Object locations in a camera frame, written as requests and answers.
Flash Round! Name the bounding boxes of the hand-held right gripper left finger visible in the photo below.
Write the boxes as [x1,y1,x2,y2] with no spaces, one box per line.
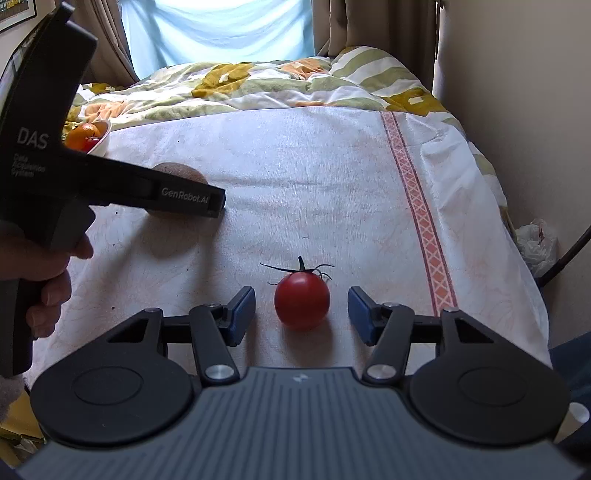
[107,286,257,387]

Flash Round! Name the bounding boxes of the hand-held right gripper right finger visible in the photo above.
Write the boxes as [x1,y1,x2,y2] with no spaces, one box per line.
[347,286,495,385]

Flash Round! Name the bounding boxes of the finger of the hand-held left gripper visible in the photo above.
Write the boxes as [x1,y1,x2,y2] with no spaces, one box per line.
[88,155,227,219]

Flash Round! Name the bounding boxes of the kiwi with green sticker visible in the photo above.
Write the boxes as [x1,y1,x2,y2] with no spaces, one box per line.
[147,162,209,219]

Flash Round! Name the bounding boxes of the white oval bowl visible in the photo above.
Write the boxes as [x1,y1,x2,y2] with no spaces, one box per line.
[64,119,112,158]

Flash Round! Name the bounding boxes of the person's left hand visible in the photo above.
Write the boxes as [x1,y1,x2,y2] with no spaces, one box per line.
[0,223,94,342]

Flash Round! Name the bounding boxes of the small orange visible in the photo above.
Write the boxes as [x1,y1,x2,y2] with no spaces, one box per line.
[65,123,100,151]

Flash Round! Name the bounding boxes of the brown curtain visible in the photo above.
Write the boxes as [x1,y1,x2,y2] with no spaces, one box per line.
[88,0,136,86]
[314,0,437,93]

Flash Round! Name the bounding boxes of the white towel with red stripe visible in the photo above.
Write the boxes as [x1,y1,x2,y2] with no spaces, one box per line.
[23,107,553,394]

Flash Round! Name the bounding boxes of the floral blanket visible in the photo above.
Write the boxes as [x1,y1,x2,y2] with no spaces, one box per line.
[62,46,514,232]

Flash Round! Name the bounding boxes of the light blue sheer curtain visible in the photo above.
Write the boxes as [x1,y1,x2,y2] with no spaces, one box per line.
[121,0,317,82]

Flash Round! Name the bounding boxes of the white plastic bag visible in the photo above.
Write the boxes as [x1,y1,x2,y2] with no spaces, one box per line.
[514,219,560,278]

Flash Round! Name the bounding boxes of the dark blue cloth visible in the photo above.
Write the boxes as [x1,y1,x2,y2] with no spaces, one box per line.
[549,340,591,459]

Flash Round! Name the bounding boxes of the framed wall picture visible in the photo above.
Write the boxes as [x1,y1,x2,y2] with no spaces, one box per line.
[0,0,38,33]

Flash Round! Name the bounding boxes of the black cable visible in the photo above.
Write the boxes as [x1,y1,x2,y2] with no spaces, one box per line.
[538,230,591,288]

